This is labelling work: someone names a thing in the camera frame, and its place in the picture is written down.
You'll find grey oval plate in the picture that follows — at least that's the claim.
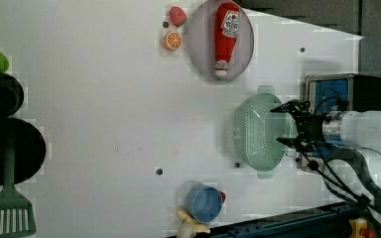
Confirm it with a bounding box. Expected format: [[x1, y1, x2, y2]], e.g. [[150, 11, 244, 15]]
[[188, 0, 254, 81]]

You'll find black round pan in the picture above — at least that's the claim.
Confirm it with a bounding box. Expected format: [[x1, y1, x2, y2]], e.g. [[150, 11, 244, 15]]
[[0, 118, 47, 185]]

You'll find blue black box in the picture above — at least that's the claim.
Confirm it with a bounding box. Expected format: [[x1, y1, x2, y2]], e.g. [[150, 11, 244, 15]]
[[299, 72, 381, 173]]

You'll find small red toy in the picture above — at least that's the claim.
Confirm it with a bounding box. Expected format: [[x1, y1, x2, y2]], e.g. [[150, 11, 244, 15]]
[[220, 191, 226, 203]]

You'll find red strawberry toy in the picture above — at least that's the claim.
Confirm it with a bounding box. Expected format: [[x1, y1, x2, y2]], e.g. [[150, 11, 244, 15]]
[[169, 6, 188, 27]]

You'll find red ketchup bottle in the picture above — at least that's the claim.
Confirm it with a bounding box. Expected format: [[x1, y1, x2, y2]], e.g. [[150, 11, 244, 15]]
[[214, 1, 240, 77]]

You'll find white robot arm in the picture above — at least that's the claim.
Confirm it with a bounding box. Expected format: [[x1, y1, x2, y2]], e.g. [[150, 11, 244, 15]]
[[272, 100, 381, 215]]

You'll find banana toy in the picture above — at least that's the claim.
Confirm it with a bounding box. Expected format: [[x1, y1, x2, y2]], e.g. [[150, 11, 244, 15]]
[[177, 209, 210, 238]]

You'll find green oval strainer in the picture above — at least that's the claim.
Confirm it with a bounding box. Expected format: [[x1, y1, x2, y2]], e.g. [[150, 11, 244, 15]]
[[231, 85, 289, 179]]

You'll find blue metal frame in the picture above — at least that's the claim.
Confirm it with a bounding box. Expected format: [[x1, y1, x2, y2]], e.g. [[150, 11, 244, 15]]
[[165, 201, 381, 238]]

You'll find blue cup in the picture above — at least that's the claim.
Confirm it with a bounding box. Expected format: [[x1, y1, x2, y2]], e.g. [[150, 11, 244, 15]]
[[186, 183, 222, 223]]

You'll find orange slice toy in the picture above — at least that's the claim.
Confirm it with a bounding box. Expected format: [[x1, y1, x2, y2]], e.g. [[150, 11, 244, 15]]
[[164, 31, 183, 52]]

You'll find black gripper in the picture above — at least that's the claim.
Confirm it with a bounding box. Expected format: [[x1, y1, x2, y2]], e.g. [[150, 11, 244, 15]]
[[271, 100, 324, 153]]

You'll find green spatula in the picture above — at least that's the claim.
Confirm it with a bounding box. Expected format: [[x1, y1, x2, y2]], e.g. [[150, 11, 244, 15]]
[[0, 129, 37, 238]]

